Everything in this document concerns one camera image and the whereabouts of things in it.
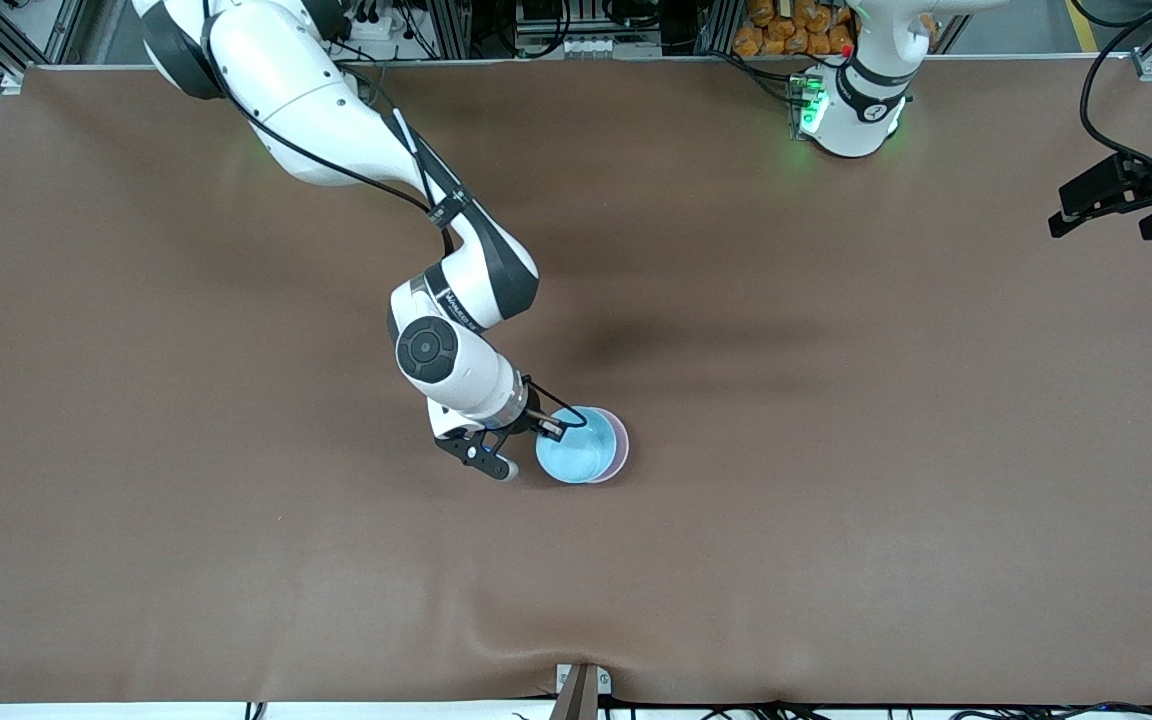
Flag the brown table cover sheet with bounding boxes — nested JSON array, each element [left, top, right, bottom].
[[0, 58, 1152, 706]]

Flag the white power strip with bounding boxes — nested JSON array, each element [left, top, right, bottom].
[[336, 0, 407, 41]]

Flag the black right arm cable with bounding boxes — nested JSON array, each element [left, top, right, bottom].
[[198, 0, 589, 436]]

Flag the brown camera pole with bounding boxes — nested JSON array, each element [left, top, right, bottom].
[[548, 665, 599, 720]]

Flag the light blue bowl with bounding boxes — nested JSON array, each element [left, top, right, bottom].
[[535, 406, 622, 485]]

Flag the orange packets heap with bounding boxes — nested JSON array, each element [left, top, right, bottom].
[[733, 0, 857, 58]]

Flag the aluminium frame post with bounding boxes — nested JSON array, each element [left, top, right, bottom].
[[696, 0, 742, 56], [426, 0, 472, 59]]

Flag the pink bowl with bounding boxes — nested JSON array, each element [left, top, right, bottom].
[[586, 408, 630, 483]]

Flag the metal mounting bracket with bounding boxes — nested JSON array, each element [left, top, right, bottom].
[[556, 663, 612, 696]]

